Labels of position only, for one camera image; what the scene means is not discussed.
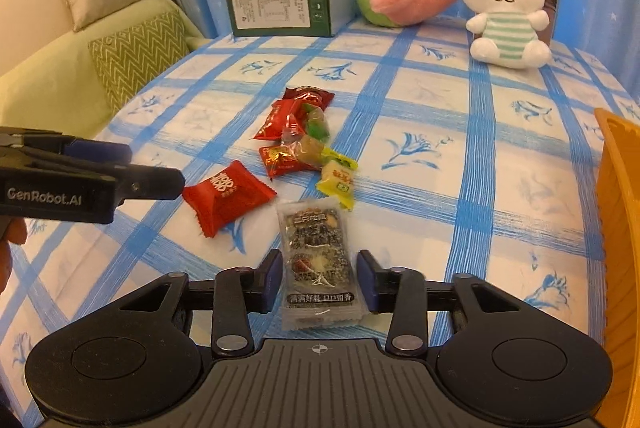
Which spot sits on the white rabbit plush toy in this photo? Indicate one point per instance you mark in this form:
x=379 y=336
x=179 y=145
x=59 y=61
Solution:
x=505 y=23

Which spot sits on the large red candy packet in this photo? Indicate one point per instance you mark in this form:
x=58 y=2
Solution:
x=227 y=195

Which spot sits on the green zigzag cushion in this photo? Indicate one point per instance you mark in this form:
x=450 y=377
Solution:
x=140 y=53

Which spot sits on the orange plastic tray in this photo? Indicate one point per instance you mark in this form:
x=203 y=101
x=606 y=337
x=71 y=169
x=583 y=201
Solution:
x=622 y=208

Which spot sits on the blue checked tablecloth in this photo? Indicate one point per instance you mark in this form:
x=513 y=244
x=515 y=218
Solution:
x=450 y=158

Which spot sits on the light green sofa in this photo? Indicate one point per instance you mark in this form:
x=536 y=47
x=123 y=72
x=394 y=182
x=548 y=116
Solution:
x=45 y=78

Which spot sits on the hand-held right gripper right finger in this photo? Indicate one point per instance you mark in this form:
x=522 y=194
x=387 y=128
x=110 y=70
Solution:
x=367 y=283

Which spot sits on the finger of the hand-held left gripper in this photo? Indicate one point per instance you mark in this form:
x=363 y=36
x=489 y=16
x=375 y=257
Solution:
x=150 y=183
x=100 y=151

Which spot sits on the clear sesame snack packet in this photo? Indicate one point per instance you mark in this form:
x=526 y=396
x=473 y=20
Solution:
x=317 y=253

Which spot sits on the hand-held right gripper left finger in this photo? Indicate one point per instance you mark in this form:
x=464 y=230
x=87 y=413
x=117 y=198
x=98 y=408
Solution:
x=271 y=280

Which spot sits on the small red snack packet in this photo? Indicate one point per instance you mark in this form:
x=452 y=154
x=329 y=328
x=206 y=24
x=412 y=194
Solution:
x=277 y=121

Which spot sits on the person's left hand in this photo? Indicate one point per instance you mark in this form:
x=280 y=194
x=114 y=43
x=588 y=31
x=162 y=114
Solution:
x=12 y=253

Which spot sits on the brown candy in clear wrapper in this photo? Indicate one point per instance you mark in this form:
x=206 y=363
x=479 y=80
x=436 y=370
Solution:
x=307 y=147

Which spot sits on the yellow candy packet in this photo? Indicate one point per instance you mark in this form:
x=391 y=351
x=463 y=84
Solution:
x=337 y=180

